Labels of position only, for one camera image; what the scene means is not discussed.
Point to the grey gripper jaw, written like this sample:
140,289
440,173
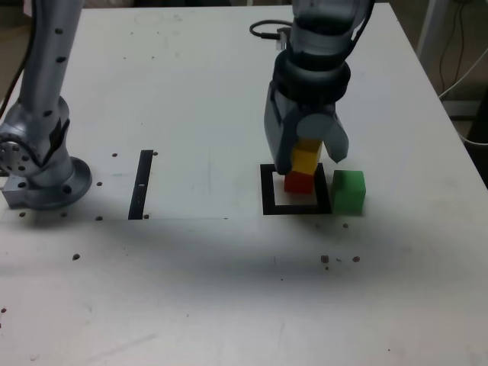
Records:
278,137
335,141

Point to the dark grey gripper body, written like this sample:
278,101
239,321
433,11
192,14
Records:
312,107

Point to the yellow cube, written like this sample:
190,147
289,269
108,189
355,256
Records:
305,158

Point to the red cube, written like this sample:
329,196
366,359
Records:
299,185

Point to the green cube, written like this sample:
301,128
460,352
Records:
347,192

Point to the black tape square outline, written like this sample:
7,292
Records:
267,190

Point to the black tape strip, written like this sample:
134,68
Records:
140,183

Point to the small white camera mount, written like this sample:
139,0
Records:
283,38

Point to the white metal post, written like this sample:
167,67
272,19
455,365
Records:
429,26

